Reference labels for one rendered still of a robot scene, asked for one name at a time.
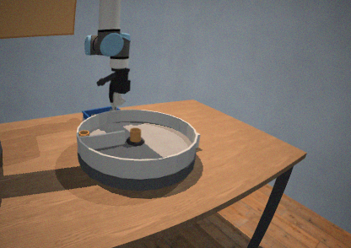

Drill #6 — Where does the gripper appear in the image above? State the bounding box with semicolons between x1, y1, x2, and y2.
109;68;131;111

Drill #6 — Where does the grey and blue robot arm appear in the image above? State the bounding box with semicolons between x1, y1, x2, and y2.
84;0;131;86

